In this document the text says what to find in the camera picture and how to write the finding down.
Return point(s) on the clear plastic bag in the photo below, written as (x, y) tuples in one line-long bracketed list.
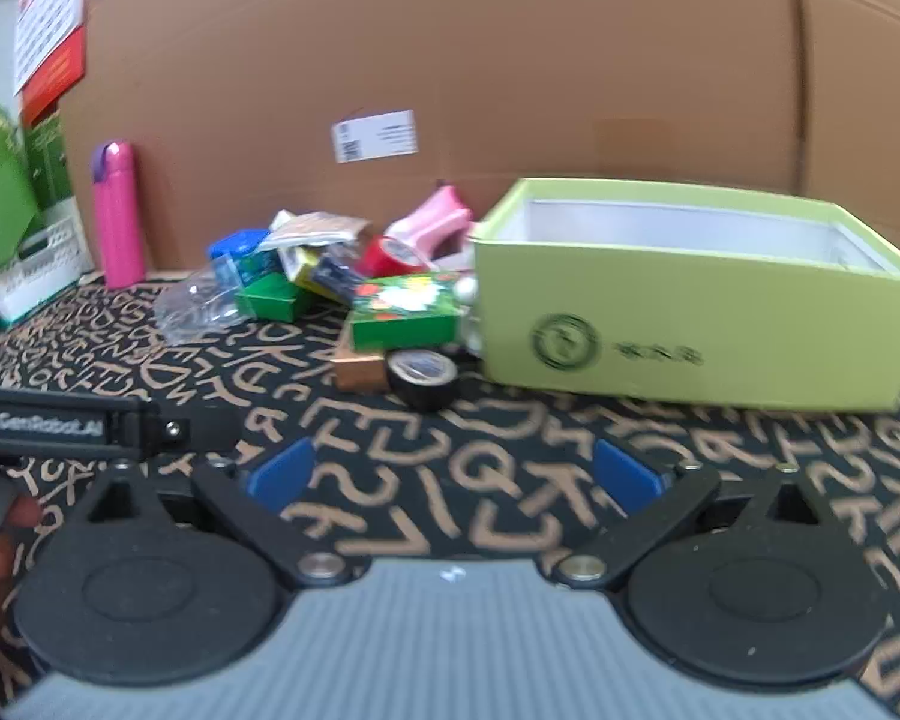
[(195, 304)]

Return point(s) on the white plastic basket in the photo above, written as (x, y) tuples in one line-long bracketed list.
[(41, 270)]

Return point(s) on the red tape roll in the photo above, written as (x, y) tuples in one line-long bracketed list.
[(379, 255)]

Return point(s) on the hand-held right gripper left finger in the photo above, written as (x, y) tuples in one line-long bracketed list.
[(281, 476)]

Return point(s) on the blue lid container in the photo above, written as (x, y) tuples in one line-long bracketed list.
[(236, 244)]

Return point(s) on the black letter print mat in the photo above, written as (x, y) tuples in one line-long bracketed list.
[(435, 465)]

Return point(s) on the yellow box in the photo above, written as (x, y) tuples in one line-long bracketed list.
[(304, 270)]

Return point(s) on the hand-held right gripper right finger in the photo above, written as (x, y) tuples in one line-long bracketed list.
[(622, 474)]

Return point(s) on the large brown cardboard sheet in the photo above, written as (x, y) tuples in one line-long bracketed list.
[(570, 52)]

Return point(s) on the pink thermos bottle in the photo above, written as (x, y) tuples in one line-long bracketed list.
[(118, 217)]

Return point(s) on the green floral print box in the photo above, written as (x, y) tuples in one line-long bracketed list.
[(401, 311)]

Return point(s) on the light green box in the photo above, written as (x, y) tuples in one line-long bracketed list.
[(720, 322)]

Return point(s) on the red and white wall calendar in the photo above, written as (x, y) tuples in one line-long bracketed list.
[(49, 22)]

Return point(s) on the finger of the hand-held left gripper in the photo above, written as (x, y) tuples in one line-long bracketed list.
[(45, 424)]

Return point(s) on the black tape roll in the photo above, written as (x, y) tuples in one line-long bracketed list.
[(420, 382)]

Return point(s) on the white shipping label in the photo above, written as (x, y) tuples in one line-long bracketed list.
[(375, 136)]

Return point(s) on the small plain green box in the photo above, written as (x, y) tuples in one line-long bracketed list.
[(270, 300)]

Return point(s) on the green carton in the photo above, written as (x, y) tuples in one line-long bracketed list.
[(49, 165)]

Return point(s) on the brown cardboard box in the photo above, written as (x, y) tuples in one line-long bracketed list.
[(360, 371)]

